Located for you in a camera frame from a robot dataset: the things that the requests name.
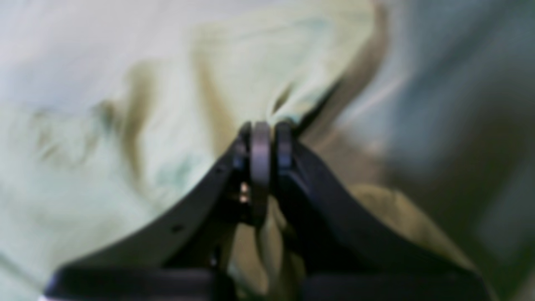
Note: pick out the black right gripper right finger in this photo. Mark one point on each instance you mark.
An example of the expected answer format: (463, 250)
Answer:
(349, 254)

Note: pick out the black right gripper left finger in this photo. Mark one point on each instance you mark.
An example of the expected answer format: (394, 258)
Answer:
(184, 253)

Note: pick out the light green T-shirt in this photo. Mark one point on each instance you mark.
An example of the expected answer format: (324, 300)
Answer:
(71, 184)

